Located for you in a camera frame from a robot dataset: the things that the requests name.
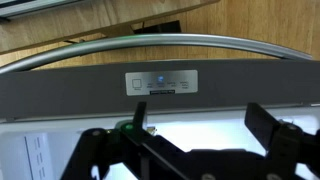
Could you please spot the curved silver drawer handle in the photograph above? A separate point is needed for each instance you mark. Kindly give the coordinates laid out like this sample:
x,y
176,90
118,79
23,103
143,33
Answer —
x,y
143,40

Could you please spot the wooden furniture piece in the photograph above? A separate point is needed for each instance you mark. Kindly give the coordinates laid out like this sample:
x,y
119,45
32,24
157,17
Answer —
x,y
85,18

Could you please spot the grey freezer drawer front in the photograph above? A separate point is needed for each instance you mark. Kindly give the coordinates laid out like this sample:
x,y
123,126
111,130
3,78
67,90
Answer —
x,y
103,89

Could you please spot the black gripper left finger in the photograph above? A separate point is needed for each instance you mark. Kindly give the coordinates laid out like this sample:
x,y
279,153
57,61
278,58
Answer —
x,y
135,132

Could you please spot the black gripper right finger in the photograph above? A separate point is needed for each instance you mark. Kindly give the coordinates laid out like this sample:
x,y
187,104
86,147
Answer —
x,y
278,138

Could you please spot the silver control panel label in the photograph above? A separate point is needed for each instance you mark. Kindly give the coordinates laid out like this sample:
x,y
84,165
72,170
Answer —
x,y
161,82

